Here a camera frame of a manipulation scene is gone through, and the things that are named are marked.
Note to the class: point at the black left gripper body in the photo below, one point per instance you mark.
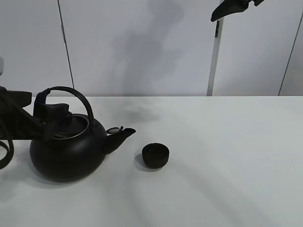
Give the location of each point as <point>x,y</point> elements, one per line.
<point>17,122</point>

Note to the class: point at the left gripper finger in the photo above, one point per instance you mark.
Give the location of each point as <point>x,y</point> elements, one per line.
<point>40,107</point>
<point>45,128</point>

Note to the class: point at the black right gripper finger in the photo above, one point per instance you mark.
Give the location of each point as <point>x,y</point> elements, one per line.
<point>228,7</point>

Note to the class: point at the black round teapot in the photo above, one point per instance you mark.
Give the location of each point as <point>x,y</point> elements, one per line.
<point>78,147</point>

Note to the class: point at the small black teacup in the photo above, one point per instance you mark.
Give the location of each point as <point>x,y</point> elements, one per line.
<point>155,155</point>

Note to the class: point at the white vertical post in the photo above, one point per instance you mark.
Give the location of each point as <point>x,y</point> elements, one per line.
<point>215,54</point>

